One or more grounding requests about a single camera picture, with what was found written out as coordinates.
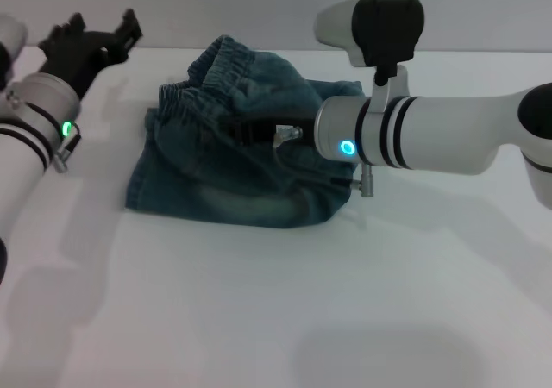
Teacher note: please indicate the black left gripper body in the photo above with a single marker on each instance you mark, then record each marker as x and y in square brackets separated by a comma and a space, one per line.
[82, 56]

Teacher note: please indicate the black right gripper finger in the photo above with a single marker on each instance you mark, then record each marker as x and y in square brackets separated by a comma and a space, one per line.
[241, 126]
[250, 139]

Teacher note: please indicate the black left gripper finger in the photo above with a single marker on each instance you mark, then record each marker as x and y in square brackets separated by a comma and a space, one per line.
[129, 28]
[62, 32]

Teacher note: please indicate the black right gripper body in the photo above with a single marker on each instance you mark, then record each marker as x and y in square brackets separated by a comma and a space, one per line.
[293, 123]

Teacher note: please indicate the blue denim shorts with print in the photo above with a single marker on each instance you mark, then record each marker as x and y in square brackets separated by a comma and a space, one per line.
[241, 189]

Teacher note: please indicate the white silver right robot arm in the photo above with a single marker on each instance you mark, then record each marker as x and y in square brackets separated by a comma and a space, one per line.
[453, 133]

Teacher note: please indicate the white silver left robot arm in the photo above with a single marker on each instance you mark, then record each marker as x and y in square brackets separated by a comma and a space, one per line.
[30, 120]

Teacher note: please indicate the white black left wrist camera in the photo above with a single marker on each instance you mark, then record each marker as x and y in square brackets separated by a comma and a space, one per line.
[10, 34]

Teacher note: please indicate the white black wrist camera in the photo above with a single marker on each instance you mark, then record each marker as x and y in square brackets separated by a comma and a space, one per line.
[384, 30]
[10, 34]

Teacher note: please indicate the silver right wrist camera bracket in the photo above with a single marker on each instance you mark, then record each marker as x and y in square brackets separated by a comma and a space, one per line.
[392, 90]

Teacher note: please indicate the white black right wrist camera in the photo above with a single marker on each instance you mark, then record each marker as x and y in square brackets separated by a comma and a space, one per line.
[384, 30]

